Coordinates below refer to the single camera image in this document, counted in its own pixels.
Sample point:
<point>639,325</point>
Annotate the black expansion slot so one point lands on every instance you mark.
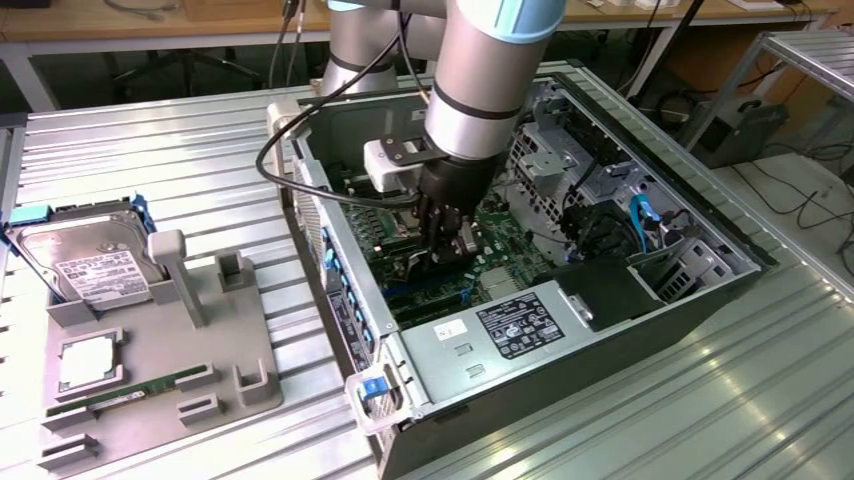
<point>430,306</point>

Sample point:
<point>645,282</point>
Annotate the green motherboard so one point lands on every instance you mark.
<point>507,245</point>

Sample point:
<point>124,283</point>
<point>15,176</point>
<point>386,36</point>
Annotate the CPU socket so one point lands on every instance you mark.
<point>401,222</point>

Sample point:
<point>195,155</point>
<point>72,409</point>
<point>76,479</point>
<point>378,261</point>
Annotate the grey power supply unit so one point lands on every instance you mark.
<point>467,350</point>

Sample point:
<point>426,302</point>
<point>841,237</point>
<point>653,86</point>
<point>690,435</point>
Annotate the silver chipset heatsink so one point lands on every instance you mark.
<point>503,282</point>

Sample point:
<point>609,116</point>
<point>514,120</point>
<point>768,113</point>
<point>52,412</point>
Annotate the grey black floor device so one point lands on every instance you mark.
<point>737,130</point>

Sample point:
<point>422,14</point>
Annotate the open black PC case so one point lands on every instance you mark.
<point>534,425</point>

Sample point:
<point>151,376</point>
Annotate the green RAM stick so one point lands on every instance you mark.
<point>134,392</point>

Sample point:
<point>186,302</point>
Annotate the black plastic air shroud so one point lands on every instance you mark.
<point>607,295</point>

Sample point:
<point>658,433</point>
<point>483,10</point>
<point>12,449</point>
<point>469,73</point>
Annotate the metal disk bay cage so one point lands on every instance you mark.
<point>547,175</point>

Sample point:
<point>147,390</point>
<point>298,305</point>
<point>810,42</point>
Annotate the wooden desk with white frame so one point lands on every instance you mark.
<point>667,10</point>

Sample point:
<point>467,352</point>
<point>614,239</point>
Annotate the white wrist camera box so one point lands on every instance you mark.
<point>387,170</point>

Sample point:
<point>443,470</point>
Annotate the black installed RAM stick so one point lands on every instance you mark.
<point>401,246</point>

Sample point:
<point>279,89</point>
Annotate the hard disk in blue carrier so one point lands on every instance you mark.
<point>74,260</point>

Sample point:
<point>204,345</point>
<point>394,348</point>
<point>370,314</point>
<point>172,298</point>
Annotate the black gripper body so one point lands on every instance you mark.
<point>461,182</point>

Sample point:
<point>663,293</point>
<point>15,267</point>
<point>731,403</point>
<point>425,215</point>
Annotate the aluminium frame shelf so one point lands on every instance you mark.
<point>808,55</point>

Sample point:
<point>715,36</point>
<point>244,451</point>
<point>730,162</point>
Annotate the silver CPU chip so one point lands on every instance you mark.
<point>87,367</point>

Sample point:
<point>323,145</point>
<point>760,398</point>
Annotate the black office chair base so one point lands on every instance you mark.
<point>194,67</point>

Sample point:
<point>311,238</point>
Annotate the blue case latch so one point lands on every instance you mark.
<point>374,389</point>

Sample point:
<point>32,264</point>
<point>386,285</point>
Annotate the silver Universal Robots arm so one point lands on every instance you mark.
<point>467,75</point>

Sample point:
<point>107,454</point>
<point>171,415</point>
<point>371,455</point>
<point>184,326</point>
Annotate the grey parts rack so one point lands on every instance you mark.
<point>160,345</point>

